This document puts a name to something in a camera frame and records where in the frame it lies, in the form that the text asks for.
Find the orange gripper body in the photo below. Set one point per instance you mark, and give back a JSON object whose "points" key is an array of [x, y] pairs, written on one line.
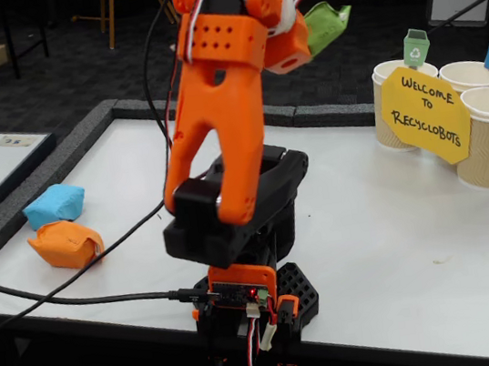
{"points": [[289, 57]]}

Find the green paper packet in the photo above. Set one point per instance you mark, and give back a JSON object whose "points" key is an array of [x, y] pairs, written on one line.
{"points": [[327, 25]]}

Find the orange paper packet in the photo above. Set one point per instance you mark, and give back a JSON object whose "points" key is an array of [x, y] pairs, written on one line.
{"points": [[65, 246]]}

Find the black honeycomb robot base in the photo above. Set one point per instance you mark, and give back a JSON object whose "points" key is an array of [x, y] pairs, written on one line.
{"points": [[297, 290]]}

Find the orange and black robot arm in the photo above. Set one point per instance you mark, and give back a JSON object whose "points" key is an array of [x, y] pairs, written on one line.
{"points": [[218, 127]]}

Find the dark grey foam strip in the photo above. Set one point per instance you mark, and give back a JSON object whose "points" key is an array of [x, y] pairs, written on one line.
{"points": [[335, 114], [10, 215], [136, 107]]}

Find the paper cup with green tag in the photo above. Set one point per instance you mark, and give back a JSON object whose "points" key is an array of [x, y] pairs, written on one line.
{"points": [[390, 124]]}

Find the green recycling bin tag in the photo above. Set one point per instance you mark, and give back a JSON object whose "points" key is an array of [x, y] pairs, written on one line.
{"points": [[414, 51]]}

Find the yellow welcome sign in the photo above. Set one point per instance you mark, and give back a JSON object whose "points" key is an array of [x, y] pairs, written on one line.
{"points": [[429, 127]]}

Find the thin black stand rod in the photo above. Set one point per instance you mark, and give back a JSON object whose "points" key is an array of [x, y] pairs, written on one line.
{"points": [[460, 13]]}

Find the paper cup with blue tag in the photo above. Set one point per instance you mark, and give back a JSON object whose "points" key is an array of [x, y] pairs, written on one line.
{"points": [[463, 74]]}

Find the orange framed controller board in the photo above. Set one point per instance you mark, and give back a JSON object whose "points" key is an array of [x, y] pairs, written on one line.
{"points": [[239, 273]]}

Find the black orange table clamp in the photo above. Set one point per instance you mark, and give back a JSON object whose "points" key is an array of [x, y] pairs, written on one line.
{"points": [[286, 310], [205, 336]]}

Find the blue paper packet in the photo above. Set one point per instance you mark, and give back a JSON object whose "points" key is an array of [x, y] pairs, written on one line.
{"points": [[54, 204]]}

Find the small paper label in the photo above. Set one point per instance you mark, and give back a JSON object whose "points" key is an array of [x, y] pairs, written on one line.
{"points": [[15, 141]]}

